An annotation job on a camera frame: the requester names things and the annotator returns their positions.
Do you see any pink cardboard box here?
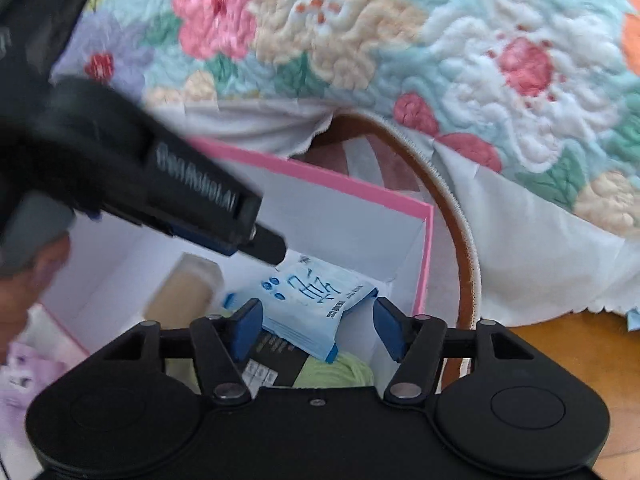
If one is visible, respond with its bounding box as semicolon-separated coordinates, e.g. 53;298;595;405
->
0;137;435;391

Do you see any floral quilt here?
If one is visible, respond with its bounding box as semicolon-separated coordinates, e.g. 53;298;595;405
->
50;0;640;238

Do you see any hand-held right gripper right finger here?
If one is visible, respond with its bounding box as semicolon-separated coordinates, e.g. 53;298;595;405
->
374;297;536;406

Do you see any blue white tissue packet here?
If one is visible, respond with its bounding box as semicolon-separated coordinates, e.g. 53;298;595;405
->
222;255;379;363

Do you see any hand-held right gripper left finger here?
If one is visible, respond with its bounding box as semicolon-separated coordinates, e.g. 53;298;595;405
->
102;298;264;406

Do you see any green yarn ball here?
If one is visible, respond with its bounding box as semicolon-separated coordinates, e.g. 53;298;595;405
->
242;332;376;390

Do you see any beige bottle with gold cap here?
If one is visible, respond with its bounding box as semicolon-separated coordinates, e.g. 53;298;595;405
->
145;252;223;328

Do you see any person's left hand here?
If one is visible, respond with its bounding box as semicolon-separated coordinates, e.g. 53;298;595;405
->
0;235;72;356

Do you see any purple plush toy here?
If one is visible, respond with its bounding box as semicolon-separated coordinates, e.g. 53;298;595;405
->
0;340;68;413

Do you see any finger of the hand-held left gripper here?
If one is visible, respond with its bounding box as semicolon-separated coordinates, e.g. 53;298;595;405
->
167;222;289;267

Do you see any checked oval rug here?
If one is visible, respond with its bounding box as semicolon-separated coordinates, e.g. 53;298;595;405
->
295;112;483;396

